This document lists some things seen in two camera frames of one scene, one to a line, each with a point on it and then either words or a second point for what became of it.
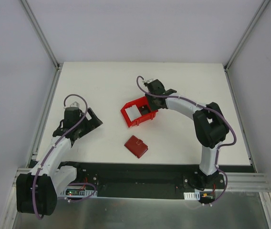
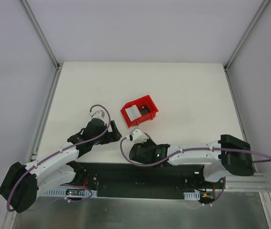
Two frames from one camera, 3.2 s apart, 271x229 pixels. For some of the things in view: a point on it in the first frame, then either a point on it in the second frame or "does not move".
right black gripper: [151, 105] to [138, 152]
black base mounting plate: [149, 180] does not move
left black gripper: [88, 121] to [110, 134]
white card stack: [133, 112] does not move
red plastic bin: [140, 102] does not move
